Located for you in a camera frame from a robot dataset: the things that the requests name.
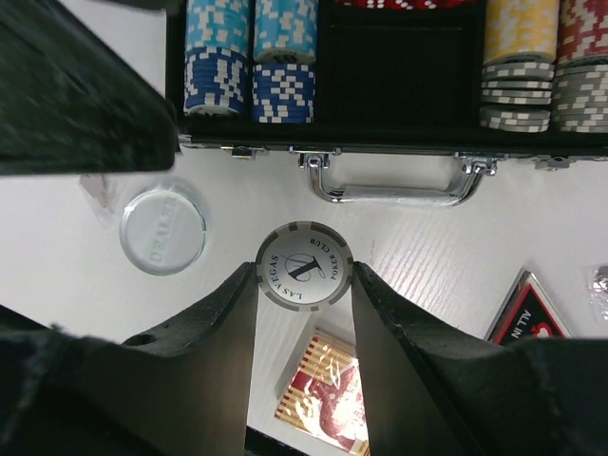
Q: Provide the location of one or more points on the clear dealer button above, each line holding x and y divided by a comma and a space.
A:
162, 231

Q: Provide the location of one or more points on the grey chip stack upper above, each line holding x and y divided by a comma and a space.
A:
579, 99

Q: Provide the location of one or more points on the grey chip stack lower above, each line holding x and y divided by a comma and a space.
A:
516, 96

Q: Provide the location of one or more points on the triangular all in button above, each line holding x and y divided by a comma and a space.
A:
526, 312

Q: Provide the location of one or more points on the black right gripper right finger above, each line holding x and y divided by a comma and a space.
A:
431, 389

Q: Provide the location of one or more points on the light blue chip stack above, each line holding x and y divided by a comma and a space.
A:
218, 23

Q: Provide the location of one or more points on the red chip stack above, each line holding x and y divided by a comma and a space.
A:
582, 33

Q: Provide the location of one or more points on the dark blue chip stack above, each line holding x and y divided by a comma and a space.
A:
214, 82
283, 93

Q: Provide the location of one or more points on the black poker chip case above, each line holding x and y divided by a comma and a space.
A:
398, 83

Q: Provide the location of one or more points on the keys in plastic bag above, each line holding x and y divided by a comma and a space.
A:
596, 278

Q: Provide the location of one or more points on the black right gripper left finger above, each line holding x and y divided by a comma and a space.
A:
179, 388

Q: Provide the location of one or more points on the grey chip stack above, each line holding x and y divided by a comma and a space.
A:
516, 96
579, 99

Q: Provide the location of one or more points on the red dice row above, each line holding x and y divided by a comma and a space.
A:
405, 4

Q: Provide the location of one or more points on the red card deck box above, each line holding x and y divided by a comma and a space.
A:
324, 398

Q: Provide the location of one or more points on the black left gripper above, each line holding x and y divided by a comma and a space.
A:
70, 104

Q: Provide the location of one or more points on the yellow chip stack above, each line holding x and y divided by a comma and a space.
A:
521, 30

